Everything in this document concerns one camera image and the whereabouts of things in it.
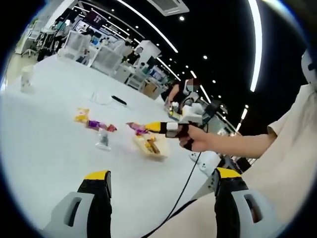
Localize white paper cup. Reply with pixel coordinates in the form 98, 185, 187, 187
20, 65, 35, 93

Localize clear silver food packet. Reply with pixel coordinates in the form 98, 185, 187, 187
95, 127, 111, 150

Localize person's right hand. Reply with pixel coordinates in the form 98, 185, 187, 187
178, 127, 215, 152

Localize white mesh office chair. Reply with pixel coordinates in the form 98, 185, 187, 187
93, 46, 124, 75
65, 31, 87, 60

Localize ceiling air conditioner unit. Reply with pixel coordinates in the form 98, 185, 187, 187
146, 0, 190, 17

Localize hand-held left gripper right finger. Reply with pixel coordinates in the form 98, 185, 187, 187
214, 167, 286, 238

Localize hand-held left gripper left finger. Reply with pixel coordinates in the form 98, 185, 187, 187
43, 170, 112, 238

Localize white square pillar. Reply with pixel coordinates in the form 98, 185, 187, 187
136, 40, 161, 64

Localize long ceiling strip light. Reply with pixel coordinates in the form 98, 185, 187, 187
116, 0, 179, 54
247, 0, 263, 93

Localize black oblong device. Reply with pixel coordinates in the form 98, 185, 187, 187
111, 95, 127, 105

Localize white chest-worn headset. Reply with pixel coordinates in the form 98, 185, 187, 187
301, 48, 317, 85

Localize dark hanging sign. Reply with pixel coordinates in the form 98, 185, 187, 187
84, 9, 107, 28

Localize purple food packet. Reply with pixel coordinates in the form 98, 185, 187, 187
86, 119, 108, 130

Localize brown cardboard box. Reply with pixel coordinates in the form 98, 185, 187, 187
142, 80, 162, 100

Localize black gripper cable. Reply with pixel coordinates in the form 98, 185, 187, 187
146, 123, 209, 238

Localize cream rectangular container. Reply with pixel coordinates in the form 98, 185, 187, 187
132, 133, 172, 160

